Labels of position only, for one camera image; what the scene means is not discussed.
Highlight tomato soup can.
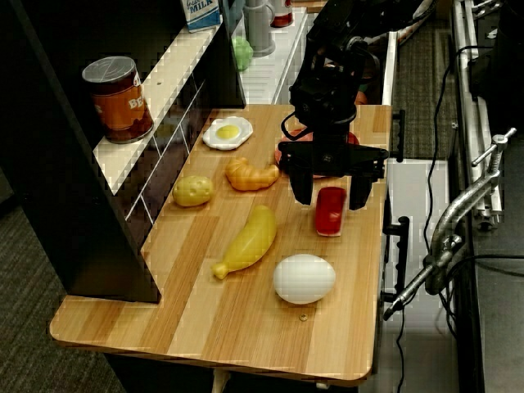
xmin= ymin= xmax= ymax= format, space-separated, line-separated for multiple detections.
xmin=269 ymin=0 xmax=294 ymax=29

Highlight white toy egg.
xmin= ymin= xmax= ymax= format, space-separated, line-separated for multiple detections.
xmin=273 ymin=254 xmax=337 ymax=305

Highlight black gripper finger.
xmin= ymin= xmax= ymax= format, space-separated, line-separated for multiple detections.
xmin=346 ymin=174 xmax=376 ymax=212
xmin=288 ymin=169 xmax=317 ymax=206

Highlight toy fried egg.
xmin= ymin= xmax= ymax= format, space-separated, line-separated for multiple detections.
xmin=202 ymin=116 xmax=253 ymax=150

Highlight grey toy faucet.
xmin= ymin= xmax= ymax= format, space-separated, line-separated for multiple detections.
xmin=242 ymin=0 xmax=276 ymax=58

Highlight aluminium rail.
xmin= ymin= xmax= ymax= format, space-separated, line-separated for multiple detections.
xmin=449 ymin=0 xmax=505 ymax=224

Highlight red plate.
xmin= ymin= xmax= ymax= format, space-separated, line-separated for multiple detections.
xmin=274 ymin=127 xmax=361 ymax=179

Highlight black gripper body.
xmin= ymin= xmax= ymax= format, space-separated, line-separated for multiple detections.
xmin=277 ymin=122 xmax=390 ymax=181

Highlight metal C-clamp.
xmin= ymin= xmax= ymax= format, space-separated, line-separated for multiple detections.
xmin=382 ymin=127 xmax=517 ymax=321

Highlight yellow toy banana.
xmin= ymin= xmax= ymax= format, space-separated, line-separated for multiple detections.
xmin=210 ymin=205 xmax=278 ymax=281

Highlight black shelf cabinet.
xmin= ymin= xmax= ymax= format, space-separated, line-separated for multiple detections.
xmin=0 ymin=0 xmax=247 ymax=305

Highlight red toy sushi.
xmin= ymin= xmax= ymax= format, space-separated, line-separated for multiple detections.
xmin=314 ymin=186 xmax=348 ymax=238

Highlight orange toy croissant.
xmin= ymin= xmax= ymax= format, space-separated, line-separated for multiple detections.
xmin=224 ymin=157 xmax=281 ymax=192

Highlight brown beans can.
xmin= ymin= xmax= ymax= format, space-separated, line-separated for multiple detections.
xmin=81 ymin=56 xmax=155 ymax=145

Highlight yellow toy potato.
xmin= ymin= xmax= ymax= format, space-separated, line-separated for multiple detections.
xmin=172 ymin=175 xmax=214 ymax=207

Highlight black drawer handle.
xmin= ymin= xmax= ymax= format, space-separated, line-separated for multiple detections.
xmin=391 ymin=109 xmax=406 ymax=163
xmin=383 ymin=215 xmax=410 ymax=294

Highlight blue white milk carton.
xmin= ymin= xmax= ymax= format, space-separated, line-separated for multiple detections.
xmin=179 ymin=0 xmax=223 ymax=34

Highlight green toy vegetable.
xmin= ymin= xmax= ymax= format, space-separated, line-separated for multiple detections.
xmin=231 ymin=36 xmax=255 ymax=71

